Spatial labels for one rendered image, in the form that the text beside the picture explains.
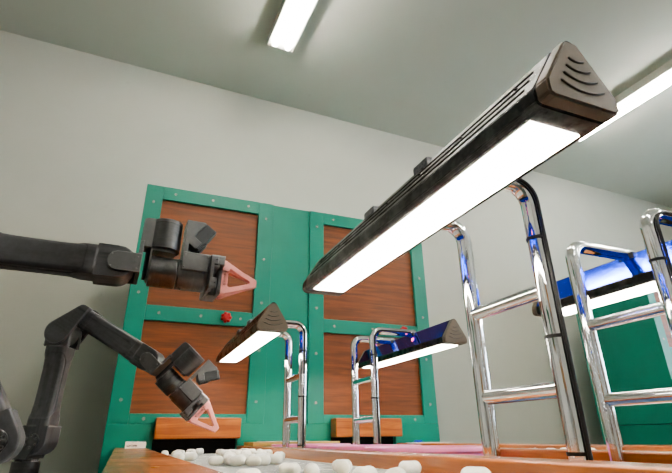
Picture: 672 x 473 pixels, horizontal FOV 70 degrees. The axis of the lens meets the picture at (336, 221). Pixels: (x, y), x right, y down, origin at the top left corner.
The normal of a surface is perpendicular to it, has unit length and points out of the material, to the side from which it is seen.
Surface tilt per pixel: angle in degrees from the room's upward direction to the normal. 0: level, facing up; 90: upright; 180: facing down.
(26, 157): 90
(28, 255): 93
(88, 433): 90
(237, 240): 90
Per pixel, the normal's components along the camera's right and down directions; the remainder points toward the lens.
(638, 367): -0.91, -0.16
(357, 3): 0.01, 0.91
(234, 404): 0.38, -0.39
